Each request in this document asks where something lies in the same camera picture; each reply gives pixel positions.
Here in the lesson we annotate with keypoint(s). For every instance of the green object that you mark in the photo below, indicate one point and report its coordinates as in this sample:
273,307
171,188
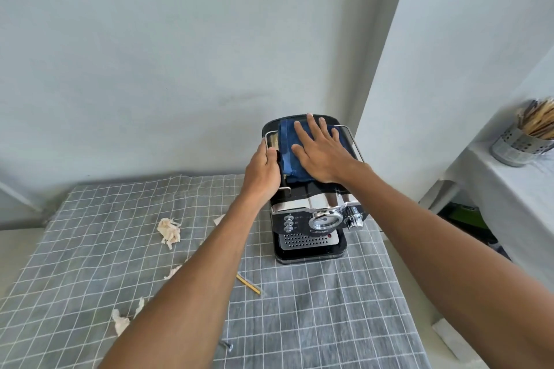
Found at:
465,214

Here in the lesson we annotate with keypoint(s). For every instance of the person's right hand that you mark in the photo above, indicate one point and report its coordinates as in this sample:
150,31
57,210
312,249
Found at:
327,159

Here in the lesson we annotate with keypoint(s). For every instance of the metal bolt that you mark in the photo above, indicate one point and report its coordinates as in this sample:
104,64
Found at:
226,346

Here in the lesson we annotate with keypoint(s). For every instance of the large crumpled tissue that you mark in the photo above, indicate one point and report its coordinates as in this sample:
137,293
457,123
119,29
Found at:
169,231

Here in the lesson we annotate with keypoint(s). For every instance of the white paper sheet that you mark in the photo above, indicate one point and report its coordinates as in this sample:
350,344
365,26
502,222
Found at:
454,338

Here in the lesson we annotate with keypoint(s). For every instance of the person's right little finger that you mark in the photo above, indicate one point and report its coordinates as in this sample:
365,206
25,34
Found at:
336,136

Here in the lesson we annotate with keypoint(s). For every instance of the person's left thumb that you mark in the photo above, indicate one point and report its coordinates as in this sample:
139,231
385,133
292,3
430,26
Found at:
275,162

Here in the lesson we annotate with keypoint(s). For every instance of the person's left hand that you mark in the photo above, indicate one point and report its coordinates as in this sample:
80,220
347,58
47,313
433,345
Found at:
260,176

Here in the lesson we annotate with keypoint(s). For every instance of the person's right middle finger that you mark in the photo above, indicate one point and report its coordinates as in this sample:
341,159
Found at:
314,125

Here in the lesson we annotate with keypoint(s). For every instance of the flat tissue scrap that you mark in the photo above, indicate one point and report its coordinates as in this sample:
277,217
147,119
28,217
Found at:
219,220

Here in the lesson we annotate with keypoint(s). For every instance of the blue cloth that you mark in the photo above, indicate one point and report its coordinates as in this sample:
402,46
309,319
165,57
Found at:
288,135

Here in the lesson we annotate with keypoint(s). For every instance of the bundle of wooden chopsticks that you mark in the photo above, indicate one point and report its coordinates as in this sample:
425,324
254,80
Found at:
541,118

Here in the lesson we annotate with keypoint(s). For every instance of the wooden chopstick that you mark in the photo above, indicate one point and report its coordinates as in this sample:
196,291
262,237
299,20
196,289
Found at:
249,285

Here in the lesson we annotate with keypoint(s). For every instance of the grey checked tablecloth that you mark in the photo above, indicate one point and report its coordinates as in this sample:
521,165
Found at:
303,317

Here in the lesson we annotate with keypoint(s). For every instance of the person's left forearm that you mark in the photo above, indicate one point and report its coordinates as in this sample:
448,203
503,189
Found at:
194,286

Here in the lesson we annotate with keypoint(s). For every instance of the small crumpled tissue scrap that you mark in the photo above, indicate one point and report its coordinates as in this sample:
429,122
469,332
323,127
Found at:
173,272

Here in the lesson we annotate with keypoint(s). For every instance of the perforated metal utensil holder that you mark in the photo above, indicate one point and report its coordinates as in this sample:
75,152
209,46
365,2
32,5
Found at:
517,148

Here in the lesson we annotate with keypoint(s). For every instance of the person's right forearm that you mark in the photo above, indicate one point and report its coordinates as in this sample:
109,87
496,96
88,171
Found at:
450,278

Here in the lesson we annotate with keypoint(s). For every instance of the black and silver espresso machine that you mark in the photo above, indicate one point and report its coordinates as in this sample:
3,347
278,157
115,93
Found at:
309,230

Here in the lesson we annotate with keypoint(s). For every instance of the white side table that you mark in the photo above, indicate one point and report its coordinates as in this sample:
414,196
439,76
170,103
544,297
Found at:
515,200

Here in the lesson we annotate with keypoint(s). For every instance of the crumpled tissue piece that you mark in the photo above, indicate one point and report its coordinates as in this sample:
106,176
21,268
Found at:
120,323

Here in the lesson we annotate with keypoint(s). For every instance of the thin tissue scrap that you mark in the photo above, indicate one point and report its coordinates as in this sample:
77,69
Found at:
139,307

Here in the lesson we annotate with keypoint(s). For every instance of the person's right thumb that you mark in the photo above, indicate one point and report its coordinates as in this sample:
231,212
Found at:
300,153

